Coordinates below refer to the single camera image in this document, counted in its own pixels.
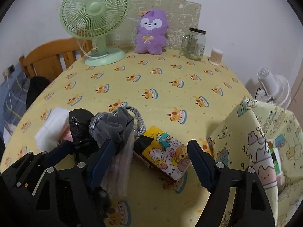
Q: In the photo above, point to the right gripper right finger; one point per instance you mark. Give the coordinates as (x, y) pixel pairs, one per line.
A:
(203, 164)

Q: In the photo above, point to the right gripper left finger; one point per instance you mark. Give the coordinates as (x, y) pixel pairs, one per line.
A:
(100, 162)

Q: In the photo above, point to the clear plastic bag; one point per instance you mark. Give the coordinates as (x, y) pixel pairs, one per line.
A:
(115, 180)

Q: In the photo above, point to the cartoon snack packet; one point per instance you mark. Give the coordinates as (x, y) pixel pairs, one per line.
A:
(163, 152)

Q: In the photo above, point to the pink tissue packet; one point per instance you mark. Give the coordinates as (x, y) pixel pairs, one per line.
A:
(66, 136)

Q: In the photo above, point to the black plastic bag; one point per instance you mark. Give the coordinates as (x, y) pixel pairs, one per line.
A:
(79, 122)

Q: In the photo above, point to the yellow cartoon storage bag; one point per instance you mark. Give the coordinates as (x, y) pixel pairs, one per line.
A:
(267, 138)

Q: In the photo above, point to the white folded tissue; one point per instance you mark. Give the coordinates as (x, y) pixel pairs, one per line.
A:
(50, 133)

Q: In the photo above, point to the yellow cartoon tablecloth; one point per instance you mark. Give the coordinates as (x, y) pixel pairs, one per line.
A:
(186, 99)

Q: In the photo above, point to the blue plaid bedding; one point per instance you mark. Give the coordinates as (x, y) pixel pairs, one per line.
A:
(13, 99)

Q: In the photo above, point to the black clothing on bed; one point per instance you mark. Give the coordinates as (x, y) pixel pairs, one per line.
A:
(36, 86)

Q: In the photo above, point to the white floor fan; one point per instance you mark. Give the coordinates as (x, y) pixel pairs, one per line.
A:
(271, 88)

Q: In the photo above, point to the cotton swab container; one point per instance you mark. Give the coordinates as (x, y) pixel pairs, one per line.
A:
(215, 57)

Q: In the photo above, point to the glass jar with lid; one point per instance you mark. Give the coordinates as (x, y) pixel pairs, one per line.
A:
(193, 44)

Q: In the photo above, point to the purple plush toy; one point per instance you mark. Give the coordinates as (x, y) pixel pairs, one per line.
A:
(151, 32)

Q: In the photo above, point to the beige patterned board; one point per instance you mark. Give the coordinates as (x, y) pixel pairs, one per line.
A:
(181, 15)

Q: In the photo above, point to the green desk fan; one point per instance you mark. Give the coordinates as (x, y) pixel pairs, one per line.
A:
(93, 20)

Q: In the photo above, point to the wall socket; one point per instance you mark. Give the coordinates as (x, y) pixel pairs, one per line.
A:
(8, 71)

